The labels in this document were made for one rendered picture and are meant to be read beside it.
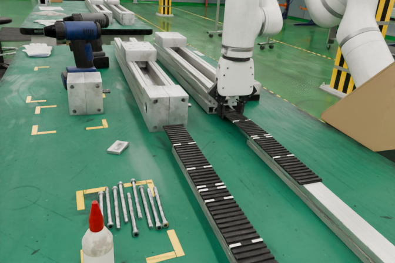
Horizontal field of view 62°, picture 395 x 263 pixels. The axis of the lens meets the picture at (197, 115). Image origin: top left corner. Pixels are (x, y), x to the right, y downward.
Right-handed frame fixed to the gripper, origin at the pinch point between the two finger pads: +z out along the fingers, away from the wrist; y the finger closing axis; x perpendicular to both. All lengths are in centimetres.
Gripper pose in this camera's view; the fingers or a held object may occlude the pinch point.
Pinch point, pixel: (230, 110)
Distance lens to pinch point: 93.3
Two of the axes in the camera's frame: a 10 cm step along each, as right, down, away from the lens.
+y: 9.5, -0.7, 3.2
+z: -0.6, 9.2, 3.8
